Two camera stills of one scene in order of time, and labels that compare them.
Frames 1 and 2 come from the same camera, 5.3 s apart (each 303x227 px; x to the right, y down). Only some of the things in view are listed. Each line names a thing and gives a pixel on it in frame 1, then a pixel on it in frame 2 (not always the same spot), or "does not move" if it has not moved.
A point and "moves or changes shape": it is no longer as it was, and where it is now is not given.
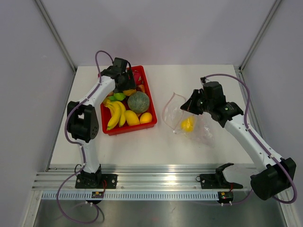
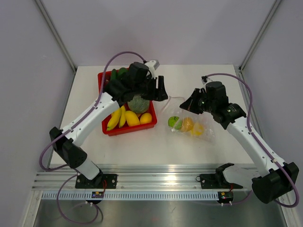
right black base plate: (218, 180) does not move
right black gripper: (190, 105) does not move
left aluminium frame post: (56, 34) does not move
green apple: (119, 96) moves or changes shape
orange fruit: (129, 92) moves or changes shape
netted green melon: (138, 102) does not move
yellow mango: (131, 117) does not move
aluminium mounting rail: (137, 177) does not move
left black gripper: (130, 83) -> (159, 93)
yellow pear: (187, 124) -> (198, 130)
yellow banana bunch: (118, 112) does not move
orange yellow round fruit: (146, 117) does not move
